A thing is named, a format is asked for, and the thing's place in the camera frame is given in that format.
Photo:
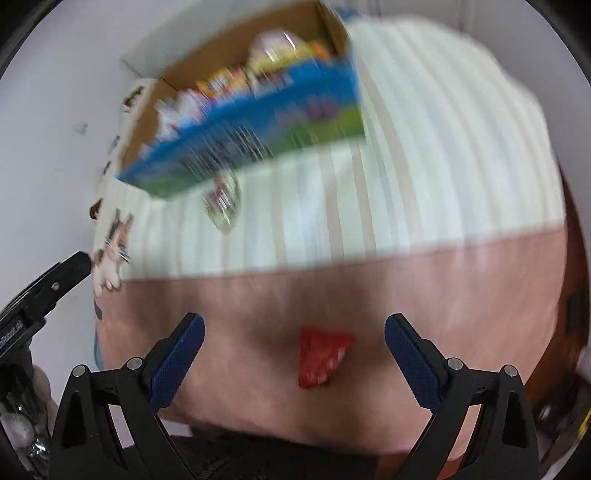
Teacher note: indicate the blue green printed cardboard box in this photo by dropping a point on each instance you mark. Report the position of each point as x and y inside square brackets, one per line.
[277, 120]

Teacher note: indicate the striped blanket with pink border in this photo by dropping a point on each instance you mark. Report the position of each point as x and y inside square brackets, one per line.
[392, 184]

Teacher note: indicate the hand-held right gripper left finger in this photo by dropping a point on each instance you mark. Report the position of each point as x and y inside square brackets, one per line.
[178, 360]

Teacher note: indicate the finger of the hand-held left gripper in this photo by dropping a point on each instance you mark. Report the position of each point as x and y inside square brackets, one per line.
[51, 286]

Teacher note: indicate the cat wall sticker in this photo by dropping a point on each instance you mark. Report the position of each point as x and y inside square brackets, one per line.
[113, 251]

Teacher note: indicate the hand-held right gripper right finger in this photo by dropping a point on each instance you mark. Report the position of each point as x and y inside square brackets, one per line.
[414, 364]

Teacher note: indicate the small clear silver packet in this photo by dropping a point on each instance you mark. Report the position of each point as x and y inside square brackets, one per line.
[224, 201]

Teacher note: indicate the pile of boxed snack packets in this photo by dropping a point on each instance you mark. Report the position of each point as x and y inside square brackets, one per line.
[258, 69]

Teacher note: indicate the red snack packet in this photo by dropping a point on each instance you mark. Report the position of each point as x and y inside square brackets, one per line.
[321, 357]

